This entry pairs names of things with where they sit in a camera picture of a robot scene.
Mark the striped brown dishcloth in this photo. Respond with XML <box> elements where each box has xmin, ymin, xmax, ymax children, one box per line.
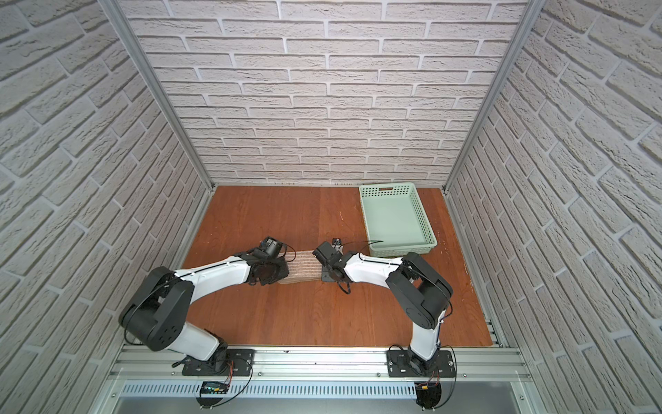
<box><xmin>278</xmin><ymin>250</ymin><xmax>322</xmax><ymax>285</ymax></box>

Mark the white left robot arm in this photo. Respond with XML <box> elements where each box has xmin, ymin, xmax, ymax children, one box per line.
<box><xmin>119</xmin><ymin>252</ymin><xmax>289</xmax><ymax>362</ymax></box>

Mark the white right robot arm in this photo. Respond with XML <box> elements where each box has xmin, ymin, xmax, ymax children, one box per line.
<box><xmin>313</xmin><ymin>243</ymin><xmax>453</xmax><ymax>366</ymax></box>

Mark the green perforated plastic basket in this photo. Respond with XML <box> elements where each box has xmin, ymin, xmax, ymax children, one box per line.
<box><xmin>359</xmin><ymin>182</ymin><xmax>437</xmax><ymax>258</ymax></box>

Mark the left controller board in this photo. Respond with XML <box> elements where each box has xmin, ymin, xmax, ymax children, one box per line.
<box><xmin>199</xmin><ymin>381</ymin><xmax>230</xmax><ymax>398</ymax></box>

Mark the controller board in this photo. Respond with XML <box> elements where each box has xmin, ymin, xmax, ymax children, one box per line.
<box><xmin>415</xmin><ymin>382</ymin><xmax>442</xmax><ymax>410</ymax></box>
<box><xmin>199</xmin><ymin>381</ymin><xmax>230</xmax><ymax>398</ymax></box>

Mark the right controller board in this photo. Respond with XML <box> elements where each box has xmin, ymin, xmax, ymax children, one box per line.
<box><xmin>415</xmin><ymin>382</ymin><xmax>442</xmax><ymax>410</ymax></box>

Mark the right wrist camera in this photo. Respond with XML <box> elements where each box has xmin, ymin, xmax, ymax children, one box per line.
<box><xmin>313</xmin><ymin>238</ymin><xmax>343</xmax><ymax>267</ymax></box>

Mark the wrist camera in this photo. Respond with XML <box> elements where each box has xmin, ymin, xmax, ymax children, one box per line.
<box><xmin>313</xmin><ymin>238</ymin><xmax>343</xmax><ymax>267</ymax></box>
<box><xmin>258</xmin><ymin>236</ymin><xmax>283</xmax><ymax>260</ymax></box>

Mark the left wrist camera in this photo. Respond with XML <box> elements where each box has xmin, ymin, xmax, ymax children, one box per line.
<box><xmin>258</xmin><ymin>236</ymin><xmax>283</xmax><ymax>260</ymax></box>

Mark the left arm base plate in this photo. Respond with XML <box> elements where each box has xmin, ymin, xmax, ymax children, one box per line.
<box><xmin>182</xmin><ymin>348</ymin><xmax>255</xmax><ymax>377</ymax></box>

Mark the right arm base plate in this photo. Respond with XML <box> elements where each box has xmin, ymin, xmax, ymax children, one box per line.
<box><xmin>386</xmin><ymin>348</ymin><xmax>457</xmax><ymax>379</ymax></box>

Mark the aluminium front rail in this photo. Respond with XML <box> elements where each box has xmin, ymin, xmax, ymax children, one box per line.
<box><xmin>108</xmin><ymin>345</ymin><xmax>534</xmax><ymax>384</ymax></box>

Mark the aluminium corner post left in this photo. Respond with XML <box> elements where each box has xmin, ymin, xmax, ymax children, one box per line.
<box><xmin>99</xmin><ymin>0</ymin><xmax>215</xmax><ymax>193</ymax></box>

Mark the aluminium corner post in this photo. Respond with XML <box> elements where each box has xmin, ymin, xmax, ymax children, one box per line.
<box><xmin>443</xmin><ymin>0</ymin><xmax>546</xmax><ymax>196</ymax></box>
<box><xmin>99</xmin><ymin>0</ymin><xmax>215</xmax><ymax>193</ymax></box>

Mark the aluminium corner post right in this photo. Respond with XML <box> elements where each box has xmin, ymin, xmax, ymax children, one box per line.
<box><xmin>443</xmin><ymin>0</ymin><xmax>546</xmax><ymax>196</ymax></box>

